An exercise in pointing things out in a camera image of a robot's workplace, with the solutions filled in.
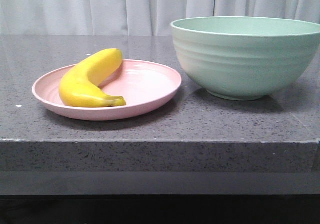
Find yellow banana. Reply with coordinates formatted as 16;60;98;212
59;48;126;108

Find pink plate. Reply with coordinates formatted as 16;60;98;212
32;59;182;121

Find green bowl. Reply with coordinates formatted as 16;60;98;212
171;16;320;101

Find white curtain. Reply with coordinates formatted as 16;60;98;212
0;0;320;36

